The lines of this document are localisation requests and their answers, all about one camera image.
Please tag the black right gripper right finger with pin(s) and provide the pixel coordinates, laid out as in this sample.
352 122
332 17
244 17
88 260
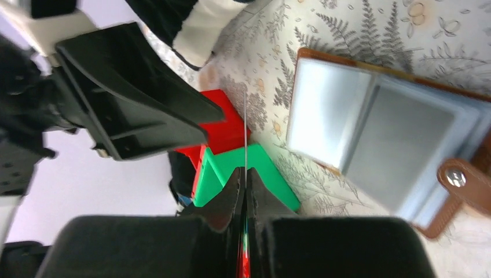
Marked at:
283 244

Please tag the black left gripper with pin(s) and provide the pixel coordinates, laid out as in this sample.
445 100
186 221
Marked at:
30 104

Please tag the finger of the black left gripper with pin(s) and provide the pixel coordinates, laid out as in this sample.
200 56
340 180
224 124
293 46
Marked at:
114 85

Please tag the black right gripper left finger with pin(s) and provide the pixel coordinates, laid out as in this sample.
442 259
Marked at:
201 242

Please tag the black card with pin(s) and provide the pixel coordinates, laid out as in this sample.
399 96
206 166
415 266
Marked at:
245 253

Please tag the brown leather card holder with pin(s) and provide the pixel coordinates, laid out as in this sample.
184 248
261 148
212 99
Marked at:
421 149

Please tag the red bin with white cards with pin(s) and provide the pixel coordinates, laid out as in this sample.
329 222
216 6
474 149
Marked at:
223 136

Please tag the black white checkered pillow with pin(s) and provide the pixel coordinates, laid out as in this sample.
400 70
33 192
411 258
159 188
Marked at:
190 28

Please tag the floral tablecloth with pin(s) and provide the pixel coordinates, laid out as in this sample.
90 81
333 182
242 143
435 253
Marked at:
445 41

